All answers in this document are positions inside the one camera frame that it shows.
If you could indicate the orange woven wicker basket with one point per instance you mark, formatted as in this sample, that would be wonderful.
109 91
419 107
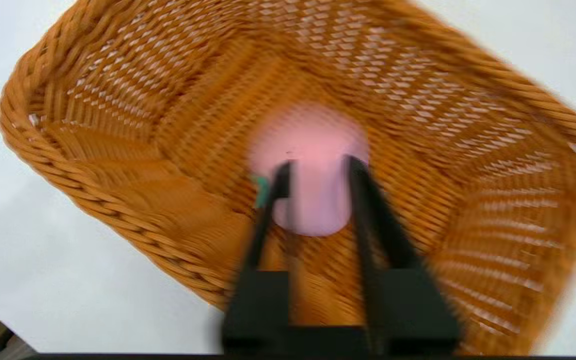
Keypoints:
418 150

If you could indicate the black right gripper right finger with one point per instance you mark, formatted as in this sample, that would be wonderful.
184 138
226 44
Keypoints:
403 305

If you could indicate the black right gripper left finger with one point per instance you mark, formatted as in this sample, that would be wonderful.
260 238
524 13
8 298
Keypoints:
258 305

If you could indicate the pink plush peach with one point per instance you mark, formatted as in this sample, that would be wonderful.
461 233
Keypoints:
315 150

